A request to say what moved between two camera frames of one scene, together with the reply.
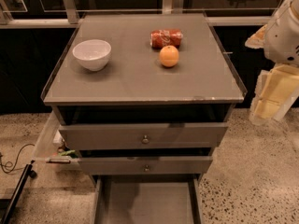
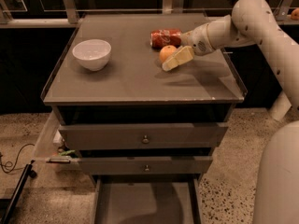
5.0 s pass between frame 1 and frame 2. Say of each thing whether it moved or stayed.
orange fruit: stayed
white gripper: moved
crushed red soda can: stayed
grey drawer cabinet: stayed
